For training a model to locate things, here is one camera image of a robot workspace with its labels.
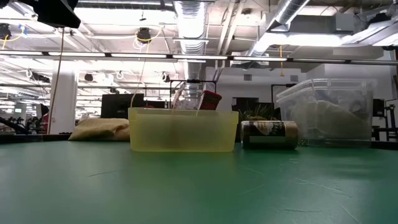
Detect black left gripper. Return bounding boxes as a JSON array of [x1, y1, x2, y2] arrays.
[[18, 0, 82, 29]]

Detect green table mat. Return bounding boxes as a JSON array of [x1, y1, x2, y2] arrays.
[[0, 140, 398, 224]]

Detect grey cloth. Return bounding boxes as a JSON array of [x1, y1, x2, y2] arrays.
[[287, 99, 371, 141]]

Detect white pillar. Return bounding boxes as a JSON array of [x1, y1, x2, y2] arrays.
[[49, 62, 78, 134]]

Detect black box on stand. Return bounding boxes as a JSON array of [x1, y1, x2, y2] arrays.
[[371, 98, 398, 141]]

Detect gold-lid spice jar dark label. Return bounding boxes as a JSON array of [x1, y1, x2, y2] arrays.
[[240, 120, 299, 150]]

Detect potted succulent plant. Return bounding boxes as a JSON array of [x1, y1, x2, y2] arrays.
[[238, 104, 280, 123]]

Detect yellow-green plastic bin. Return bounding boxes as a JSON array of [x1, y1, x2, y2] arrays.
[[127, 107, 239, 153]]

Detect clear plastic storage tub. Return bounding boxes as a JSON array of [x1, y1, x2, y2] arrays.
[[275, 78, 376, 149]]

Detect person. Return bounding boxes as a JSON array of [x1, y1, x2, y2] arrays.
[[36, 103, 50, 133]]

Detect yellow checked cloth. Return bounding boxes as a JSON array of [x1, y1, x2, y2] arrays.
[[68, 117, 131, 142]]

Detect hanging yellow cord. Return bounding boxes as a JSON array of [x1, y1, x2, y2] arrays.
[[129, 40, 147, 108]]

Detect ribbed silver ventilation duct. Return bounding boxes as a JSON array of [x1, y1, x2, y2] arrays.
[[174, 0, 208, 97]]

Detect black ceiling cable reel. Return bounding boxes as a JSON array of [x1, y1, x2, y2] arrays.
[[136, 27, 152, 44]]

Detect black background monitor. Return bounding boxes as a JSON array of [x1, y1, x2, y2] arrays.
[[101, 93, 146, 119]]

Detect long light bar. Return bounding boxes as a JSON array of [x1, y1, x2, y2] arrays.
[[0, 51, 398, 65]]

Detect pink-lid paprika tin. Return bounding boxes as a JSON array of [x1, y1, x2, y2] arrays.
[[198, 90, 223, 111]]

